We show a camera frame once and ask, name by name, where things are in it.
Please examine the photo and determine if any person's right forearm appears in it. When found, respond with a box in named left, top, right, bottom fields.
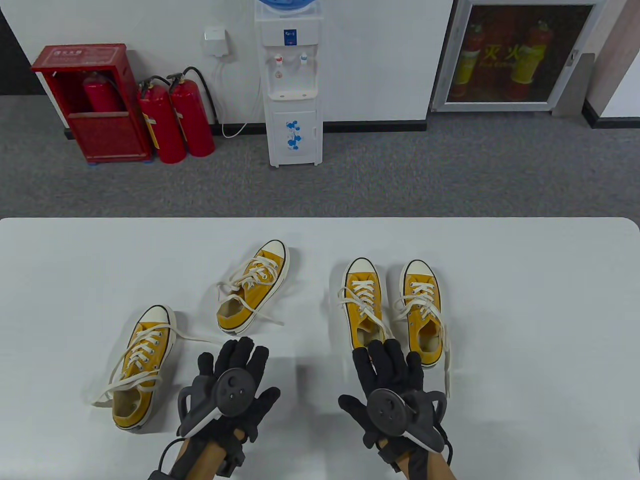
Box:
left=380, top=437, right=458, bottom=480

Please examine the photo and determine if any red fire extinguisher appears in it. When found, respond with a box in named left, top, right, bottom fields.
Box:
left=82, top=71, right=123, bottom=113
left=136, top=76, right=187, bottom=165
left=166, top=66, right=219, bottom=158

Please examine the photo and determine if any person's left hand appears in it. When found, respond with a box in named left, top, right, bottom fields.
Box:
left=189, top=336, right=282, bottom=444

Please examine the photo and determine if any red extinguisher cabinet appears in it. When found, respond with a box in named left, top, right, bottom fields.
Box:
left=31, top=43, right=153, bottom=165

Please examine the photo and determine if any white power cable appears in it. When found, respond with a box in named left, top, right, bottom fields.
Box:
left=214, top=55, right=263, bottom=139

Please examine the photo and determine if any person's right hand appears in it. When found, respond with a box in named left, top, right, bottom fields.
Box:
left=338, top=340, right=427, bottom=449

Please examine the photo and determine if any white water dispenser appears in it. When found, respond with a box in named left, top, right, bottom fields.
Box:
left=254, top=7, right=325, bottom=168

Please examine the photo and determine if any blue water bottle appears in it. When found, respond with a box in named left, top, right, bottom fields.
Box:
left=257, top=0, right=316, bottom=15

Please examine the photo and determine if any black hand controller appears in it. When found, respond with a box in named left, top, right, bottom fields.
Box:
left=367, top=388, right=449, bottom=455
left=177, top=368, right=261, bottom=437

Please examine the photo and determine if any black door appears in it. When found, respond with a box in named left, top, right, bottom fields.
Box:
left=0, top=9, right=46, bottom=97

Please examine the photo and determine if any white wall box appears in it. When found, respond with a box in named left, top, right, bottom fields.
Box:
left=203, top=27, right=232, bottom=57

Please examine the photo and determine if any glass fire hydrant cabinet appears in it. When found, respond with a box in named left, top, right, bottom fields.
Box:
left=430, top=0, right=608, bottom=113

